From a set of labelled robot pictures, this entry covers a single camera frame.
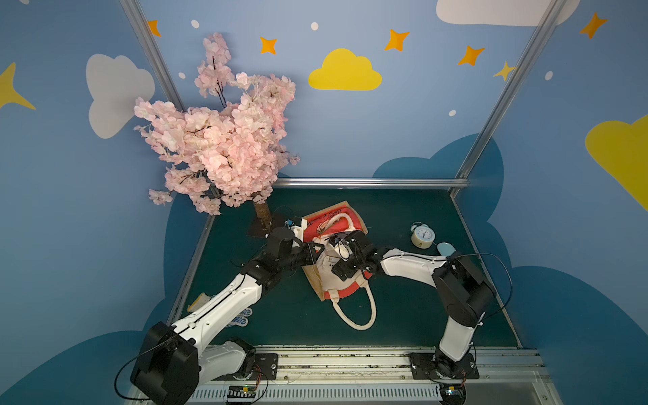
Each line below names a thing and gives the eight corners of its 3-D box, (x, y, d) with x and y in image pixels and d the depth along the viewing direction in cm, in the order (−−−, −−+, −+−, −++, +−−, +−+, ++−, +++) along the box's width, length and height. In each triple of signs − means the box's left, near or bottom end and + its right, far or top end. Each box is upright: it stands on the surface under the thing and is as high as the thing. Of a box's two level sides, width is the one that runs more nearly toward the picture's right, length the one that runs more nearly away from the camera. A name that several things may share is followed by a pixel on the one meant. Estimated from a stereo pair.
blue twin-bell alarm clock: (413, 248, 103) (416, 243, 100) (407, 225, 110) (409, 220, 108) (435, 248, 103) (438, 243, 100) (427, 225, 111) (430, 220, 108)
